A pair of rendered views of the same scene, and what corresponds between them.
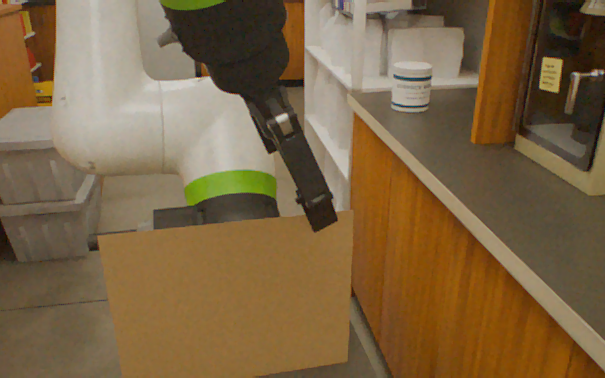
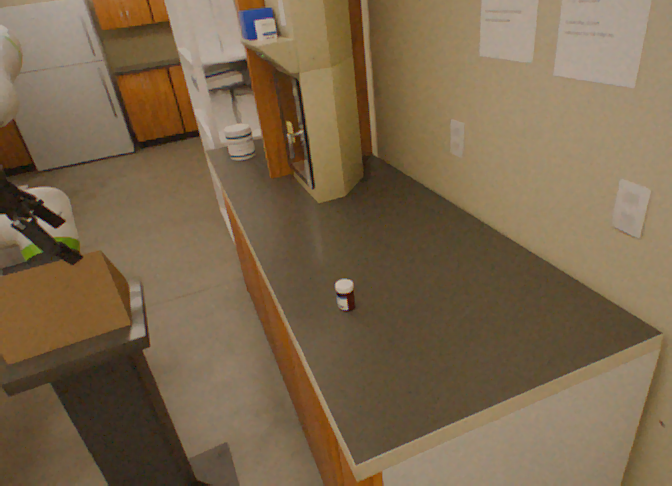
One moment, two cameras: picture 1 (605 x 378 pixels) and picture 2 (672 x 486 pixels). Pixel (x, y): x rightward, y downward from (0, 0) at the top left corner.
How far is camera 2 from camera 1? 72 cm
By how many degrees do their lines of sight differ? 8
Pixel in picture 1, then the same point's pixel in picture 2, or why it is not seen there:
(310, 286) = (92, 290)
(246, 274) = (52, 291)
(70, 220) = not seen: hidden behind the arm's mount
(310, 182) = (44, 246)
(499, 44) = (266, 113)
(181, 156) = (14, 237)
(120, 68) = not seen: outside the picture
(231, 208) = (43, 259)
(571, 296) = (268, 266)
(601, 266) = (296, 246)
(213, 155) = not seen: hidden behind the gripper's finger
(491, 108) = (274, 154)
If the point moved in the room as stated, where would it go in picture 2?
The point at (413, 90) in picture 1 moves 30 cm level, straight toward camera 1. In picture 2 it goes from (239, 145) to (225, 167)
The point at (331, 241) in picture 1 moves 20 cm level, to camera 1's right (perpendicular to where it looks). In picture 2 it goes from (94, 266) to (179, 250)
